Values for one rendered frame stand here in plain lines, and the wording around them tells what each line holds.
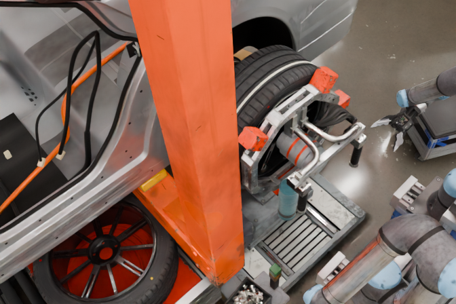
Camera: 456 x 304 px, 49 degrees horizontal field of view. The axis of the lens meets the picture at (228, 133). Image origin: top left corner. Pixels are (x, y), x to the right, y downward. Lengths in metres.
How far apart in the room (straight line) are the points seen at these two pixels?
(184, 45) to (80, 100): 1.31
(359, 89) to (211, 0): 2.66
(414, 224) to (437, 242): 0.07
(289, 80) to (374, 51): 1.93
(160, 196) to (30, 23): 1.11
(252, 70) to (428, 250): 1.04
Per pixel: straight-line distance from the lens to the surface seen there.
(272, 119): 2.00
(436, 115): 3.17
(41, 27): 2.73
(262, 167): 2.42
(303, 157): 2.16
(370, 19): 4.18
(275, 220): 2.85
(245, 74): 2.08
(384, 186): 3.21
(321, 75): 2.12
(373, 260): 1.51
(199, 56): 1.13
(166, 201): 2.33
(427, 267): 1.43
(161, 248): 2.42
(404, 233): 1.45
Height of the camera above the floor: 2.69
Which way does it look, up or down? 54 degrees down
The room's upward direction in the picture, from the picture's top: 5 degrees counter-clockwise
